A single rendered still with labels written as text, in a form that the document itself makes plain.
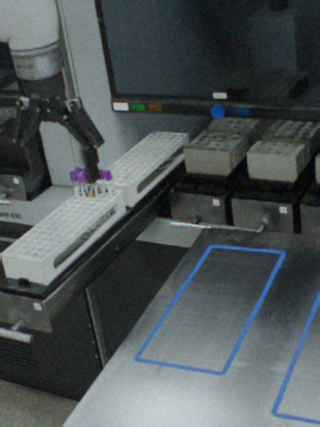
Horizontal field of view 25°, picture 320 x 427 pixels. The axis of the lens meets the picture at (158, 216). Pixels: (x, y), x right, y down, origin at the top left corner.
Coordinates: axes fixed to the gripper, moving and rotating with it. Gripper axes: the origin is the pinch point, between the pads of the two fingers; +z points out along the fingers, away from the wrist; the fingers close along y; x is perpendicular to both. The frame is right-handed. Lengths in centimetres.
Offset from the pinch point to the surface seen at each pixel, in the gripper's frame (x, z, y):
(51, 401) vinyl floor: 25, 96, -47
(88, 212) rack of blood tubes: 1.0, 9.0, 2.7
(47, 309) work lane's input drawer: -21.8, 16.0, 6.7
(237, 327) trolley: -20.4, 13.2, 43.3
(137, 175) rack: 19.4, 9.8, 3.9
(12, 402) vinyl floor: 20, 96, -59
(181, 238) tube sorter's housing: 22.9, 27.2, 10.3
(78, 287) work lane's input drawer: -12.0, 17.8, 6.7
